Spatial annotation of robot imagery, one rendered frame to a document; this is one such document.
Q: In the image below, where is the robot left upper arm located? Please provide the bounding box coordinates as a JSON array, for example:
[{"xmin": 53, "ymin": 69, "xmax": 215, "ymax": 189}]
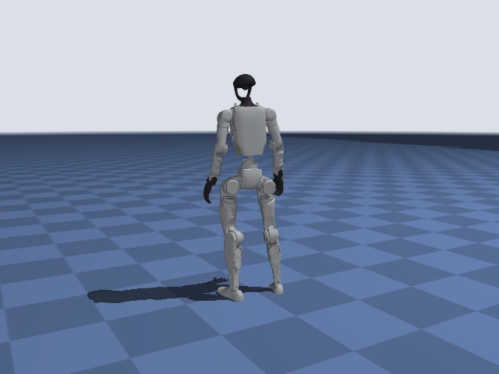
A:
[{"xmin": 216, "ymin": 109, "xmax": 234, "ymax": 154}]

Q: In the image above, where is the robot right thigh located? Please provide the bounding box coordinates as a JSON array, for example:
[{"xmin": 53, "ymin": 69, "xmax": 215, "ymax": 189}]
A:
[{"xmin": 257, "ymin": 176, "xmax": 276, "ymax": 244}]

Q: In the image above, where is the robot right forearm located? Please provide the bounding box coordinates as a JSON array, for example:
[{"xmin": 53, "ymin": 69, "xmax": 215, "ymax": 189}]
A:
[{"xmin": 272, "ymin": 144, "xmax": 284, "ymax": 176}]

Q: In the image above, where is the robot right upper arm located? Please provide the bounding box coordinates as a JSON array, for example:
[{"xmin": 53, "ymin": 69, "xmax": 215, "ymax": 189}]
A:
[{"xmin": 264, "ymin": 108, "xmax": 282, "ymax": 150}]

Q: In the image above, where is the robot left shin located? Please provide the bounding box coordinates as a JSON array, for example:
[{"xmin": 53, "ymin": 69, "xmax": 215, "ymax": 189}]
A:
[{"xmin": 224, "ymin": 232, "xmax": 242, "ymax": 292}]

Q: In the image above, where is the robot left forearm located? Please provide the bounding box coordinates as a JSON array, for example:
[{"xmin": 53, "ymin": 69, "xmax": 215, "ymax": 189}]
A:
[{"xmin": 208, "ymin": 142, "xmax": 224, "ymax": 181}]

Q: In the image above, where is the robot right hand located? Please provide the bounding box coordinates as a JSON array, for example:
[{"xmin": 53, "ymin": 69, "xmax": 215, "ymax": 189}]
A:
[{"xmin": 273, "ymin": 170, "xmax": 284, "ymax": 196}]

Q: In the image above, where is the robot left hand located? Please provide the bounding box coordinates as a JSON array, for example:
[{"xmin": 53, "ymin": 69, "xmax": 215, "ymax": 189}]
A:
[{"xmin": 203, "ymin": 177, "xmax": 217, "ymax": 203}]

